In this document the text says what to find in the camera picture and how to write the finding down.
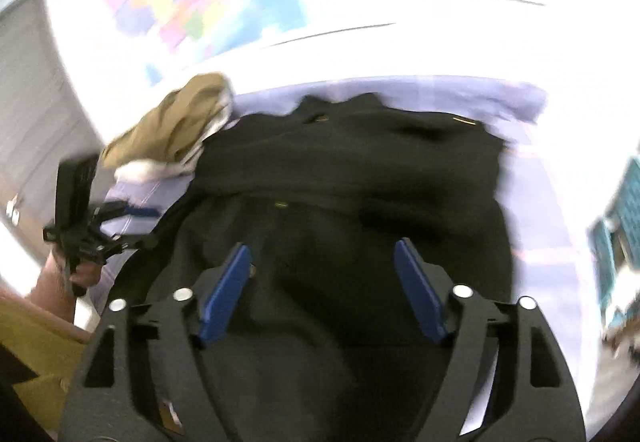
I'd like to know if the person's left hand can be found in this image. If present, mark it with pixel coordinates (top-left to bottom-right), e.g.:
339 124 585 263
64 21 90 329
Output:
65 258 105 291

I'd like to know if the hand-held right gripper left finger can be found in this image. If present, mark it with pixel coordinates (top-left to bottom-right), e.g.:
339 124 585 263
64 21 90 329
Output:
62 242 253 442

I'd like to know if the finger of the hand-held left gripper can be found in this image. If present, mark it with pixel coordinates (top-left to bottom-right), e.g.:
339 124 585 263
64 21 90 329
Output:
92 200 162 223
100 233 160 253

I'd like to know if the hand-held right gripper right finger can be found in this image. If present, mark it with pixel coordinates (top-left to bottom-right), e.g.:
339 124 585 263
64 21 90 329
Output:
393 237 587 442

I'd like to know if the person's mustard yellow clothing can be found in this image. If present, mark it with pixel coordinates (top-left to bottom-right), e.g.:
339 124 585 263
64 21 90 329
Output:
0 294 97 430

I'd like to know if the olive yellow cloth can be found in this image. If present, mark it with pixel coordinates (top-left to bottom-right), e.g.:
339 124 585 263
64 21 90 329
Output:
100 72 233 170

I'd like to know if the plaid purple bedsheet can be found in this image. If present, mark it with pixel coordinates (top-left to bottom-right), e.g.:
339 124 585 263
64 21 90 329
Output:
87 76 583 428

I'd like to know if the blue perforated plastic basket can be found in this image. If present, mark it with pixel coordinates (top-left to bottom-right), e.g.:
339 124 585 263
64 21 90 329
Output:
604 166 640 245
587 217 632 329

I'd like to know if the black garment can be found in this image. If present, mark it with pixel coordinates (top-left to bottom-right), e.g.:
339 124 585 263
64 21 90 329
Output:
107 93 517 442

